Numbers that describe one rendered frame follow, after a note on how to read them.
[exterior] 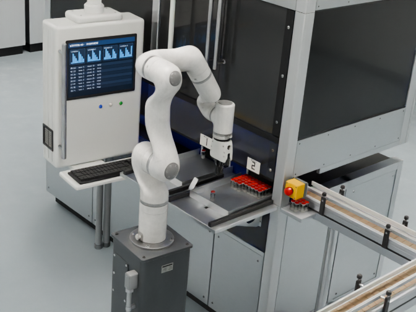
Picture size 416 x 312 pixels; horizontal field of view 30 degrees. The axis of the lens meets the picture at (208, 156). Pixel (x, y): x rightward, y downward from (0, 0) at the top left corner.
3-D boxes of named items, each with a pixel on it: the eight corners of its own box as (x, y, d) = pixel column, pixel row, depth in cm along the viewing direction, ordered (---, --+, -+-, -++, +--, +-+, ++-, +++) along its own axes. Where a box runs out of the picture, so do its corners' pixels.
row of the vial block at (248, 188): (235, 184, 381) (236, 176, 379) (262, 199, 369) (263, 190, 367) (232, 186, 379) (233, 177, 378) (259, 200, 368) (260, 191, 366)
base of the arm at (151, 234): (145, 254, 319) (147, 215, 312) (121, 234, 333) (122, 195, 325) (182, 243, 330) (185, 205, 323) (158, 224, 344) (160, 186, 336)
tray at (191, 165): (198, 154, 412) (199, 148, 410) (232, 172, 395) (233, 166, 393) (148, 169, 390) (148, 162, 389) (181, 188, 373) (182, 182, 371)
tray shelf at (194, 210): (192, 154, 416) (192, 151, 415) (288, 205, 370) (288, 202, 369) (119, 175, 385) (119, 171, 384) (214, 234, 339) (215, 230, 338)
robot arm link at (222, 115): (207, 129, 336) (221, 135, 330) (210, 99, 331) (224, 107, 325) (222, 125, 341) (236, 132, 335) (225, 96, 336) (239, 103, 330)
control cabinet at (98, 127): (122, 140, 440) (127, 3, 408) (140, 153, 426) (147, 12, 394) (39, 156, 412) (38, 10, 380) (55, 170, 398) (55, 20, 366)
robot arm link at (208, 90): (175, 73, 322) (203, 122, 342) (200, 85, 311) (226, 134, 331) (190, 59, 324) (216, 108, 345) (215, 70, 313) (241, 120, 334)
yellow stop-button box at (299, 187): (294, 190, 363) (296, 176, 360) (306, 196, 358) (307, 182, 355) (283, 194, 358) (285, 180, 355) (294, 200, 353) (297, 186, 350)
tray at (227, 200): (239, 178, 388) (240, 172, 387) (278, 198, 371) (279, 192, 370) (189, 196, 366) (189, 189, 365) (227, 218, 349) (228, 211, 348)
